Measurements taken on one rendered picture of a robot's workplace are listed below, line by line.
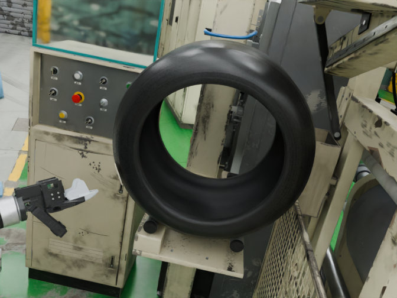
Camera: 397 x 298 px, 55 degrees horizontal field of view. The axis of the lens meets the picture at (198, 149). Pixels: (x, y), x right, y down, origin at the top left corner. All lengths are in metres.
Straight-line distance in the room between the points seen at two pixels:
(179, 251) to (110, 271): 0.90
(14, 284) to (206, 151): 1.38
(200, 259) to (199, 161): 0.41
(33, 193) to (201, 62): 0.55
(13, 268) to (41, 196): 1.43
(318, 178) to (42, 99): 1.28
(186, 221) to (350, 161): 0.66
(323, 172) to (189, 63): 0.70
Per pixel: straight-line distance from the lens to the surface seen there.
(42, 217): 1.11
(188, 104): 4.92
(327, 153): 1.45
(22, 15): 10.53
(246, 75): 1.01
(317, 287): 1.04
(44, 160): 1.98
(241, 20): 1.40
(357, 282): 2.10
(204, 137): 1.48
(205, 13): 4.76
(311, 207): 1.54
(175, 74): 1.02
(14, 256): 2.59
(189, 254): 1.33
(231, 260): 1.35
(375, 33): 0.99
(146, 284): 2.40
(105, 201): 1.96
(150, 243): 1.28
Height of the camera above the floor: 1.59
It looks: 21 degrees down
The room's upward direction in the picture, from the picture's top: 11 degrees clockwise
